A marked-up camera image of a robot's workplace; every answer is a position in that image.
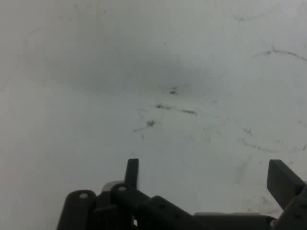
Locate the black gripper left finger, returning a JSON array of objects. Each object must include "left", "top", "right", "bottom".
[{"left": 56, "top": 158, "right": 207, "bottom": 230}]

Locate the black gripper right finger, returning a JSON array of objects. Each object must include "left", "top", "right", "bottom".
[{"left": 267, "top": 159, "right": 307, "bottom": 230}]

